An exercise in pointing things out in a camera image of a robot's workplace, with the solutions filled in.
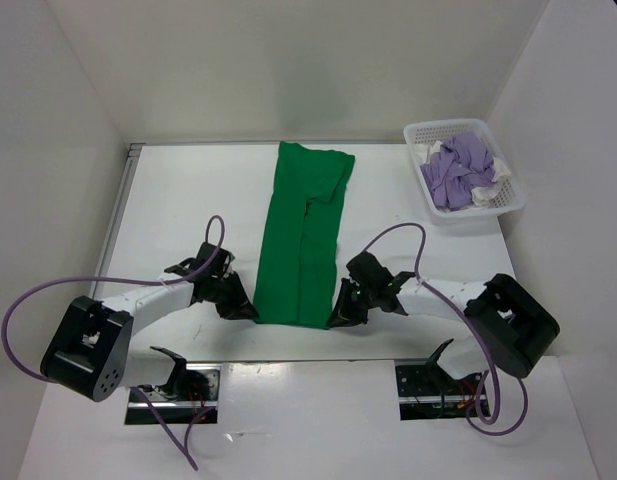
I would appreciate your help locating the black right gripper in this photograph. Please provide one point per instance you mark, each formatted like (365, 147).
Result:
(344, 314)

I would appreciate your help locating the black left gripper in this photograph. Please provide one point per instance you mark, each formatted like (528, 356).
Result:
(240, 307)

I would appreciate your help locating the green t-shirt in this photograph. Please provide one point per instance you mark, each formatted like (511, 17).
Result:
(297, 266)

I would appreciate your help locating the purple t-shirt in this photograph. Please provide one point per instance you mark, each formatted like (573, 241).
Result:
(461, 164)

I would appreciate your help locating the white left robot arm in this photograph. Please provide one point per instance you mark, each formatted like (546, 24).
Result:
(89, 351)

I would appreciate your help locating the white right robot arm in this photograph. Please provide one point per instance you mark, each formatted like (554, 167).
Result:
(509, 329)

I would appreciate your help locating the white t-shirt in basket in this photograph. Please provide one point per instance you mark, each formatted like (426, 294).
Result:
(482, 197)

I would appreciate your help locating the white plastic basket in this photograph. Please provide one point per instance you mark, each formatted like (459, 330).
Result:
(511, 198)

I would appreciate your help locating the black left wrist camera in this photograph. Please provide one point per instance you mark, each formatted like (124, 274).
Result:
(210, 261)

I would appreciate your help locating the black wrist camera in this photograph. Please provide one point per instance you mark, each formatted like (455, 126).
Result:
(368, 272)
(210, 261)

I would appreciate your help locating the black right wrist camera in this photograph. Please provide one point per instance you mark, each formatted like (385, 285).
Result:
(368, 272)

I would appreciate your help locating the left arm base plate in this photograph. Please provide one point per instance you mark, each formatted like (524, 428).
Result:
(195, 391)

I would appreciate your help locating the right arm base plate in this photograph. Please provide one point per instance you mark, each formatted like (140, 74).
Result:
(427, 393)

